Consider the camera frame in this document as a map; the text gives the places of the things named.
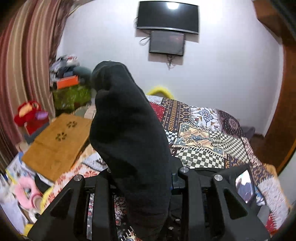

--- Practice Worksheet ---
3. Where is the orange box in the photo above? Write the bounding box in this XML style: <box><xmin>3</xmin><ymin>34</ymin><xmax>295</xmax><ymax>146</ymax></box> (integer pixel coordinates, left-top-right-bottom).
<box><xmin>57</xmin><ymin>75</ymin><xmax>79</xmax><ymax>89</ymax></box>

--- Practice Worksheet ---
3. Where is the grey backpack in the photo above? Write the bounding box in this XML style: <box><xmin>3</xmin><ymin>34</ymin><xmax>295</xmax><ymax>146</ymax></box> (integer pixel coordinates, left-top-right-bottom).
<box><xmin>241</xmin><ymin>126</ymin><xmax>255</xmax><ymax>140</ymax></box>

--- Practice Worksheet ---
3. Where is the large black wall television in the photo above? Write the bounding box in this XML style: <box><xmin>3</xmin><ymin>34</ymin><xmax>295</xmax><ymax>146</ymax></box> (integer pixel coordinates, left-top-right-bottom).
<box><xmin>137</xmin><ymin>1</ymin><xmax>199</xmax><ymax>35</ymax></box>

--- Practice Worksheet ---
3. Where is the bamboo lap desk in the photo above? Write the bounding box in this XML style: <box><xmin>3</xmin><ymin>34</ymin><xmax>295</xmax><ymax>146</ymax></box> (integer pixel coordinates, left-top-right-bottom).
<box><xmin>22</xmin><ymin>113</ymin><xmax>92</xmax><ymax>182</ymax></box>

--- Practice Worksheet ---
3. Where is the wooden wardrobe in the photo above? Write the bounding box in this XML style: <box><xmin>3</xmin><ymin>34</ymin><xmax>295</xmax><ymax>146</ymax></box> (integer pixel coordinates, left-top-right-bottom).
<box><xmin>253</xmin><ymin>1</ymin><xmax>295</xmax><ymax>173</ymax></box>

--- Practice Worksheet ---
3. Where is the pink plush toy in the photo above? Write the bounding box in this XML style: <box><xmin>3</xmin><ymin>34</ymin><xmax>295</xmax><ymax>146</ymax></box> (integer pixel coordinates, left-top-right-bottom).
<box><xmin>14</xmin><ymin>177</ymin><xmax>43</xmax><ymax>210</ymax></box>

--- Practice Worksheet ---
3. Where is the black zip hoodie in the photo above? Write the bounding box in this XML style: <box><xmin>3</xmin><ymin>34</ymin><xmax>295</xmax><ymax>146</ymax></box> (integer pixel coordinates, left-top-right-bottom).
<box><xmin>89</xmin><ymin>61</ymin><xmax>171</xmax><ymax>240</ymax></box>

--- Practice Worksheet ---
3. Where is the yellow curved bed rail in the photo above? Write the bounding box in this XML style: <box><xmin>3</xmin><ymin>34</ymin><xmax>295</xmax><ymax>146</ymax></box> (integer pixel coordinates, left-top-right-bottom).
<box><xmin>147</xmin><ymin>85</ymin><xmax>174</xmax><ymax>99</ymax></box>

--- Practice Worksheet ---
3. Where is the pile of folded clothes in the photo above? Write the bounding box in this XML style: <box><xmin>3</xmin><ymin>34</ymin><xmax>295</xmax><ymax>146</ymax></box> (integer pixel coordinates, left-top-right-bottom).
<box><xmin>49</xmin><ymin>55</ymin><xmax>80</xmax><ymax>82</ymax></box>

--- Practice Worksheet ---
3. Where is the green patterned storage box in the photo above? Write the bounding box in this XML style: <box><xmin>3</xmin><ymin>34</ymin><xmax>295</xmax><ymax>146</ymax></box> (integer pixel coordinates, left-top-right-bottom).
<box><xmin>53</xmin><ymin>84</ymin><xmax>91</xmax><ymax>111</ymax></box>

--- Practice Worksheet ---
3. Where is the small black wall monitor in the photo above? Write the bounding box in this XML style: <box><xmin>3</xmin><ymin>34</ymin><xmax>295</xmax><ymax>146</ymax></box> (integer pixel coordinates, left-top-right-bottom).
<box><xmin>149</xmin><ymin>31</ymin><xmax>185</xmax><ymax>56</ymax></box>

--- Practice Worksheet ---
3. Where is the striped pink curtain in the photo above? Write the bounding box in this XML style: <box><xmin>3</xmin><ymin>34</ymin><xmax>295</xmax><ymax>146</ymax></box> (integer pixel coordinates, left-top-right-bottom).
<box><xmin>1</xmin><ymin>1</ymin><xmax>74</xmax><ymax>170</ymax></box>

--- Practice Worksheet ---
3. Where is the red plush toy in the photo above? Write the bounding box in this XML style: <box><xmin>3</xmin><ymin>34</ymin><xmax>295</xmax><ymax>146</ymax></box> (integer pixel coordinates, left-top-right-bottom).
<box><xmin>14</xmin><ymin>100</ymin><xmax>49</xmax><ymax>135</ymax></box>

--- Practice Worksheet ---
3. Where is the patchwork patterned quilt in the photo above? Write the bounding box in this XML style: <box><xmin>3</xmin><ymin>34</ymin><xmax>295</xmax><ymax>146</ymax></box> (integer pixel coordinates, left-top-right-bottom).
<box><xmin>42</xmin><ymin>95</ymin><xmax>290</xmax><ymax>240</ymax></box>

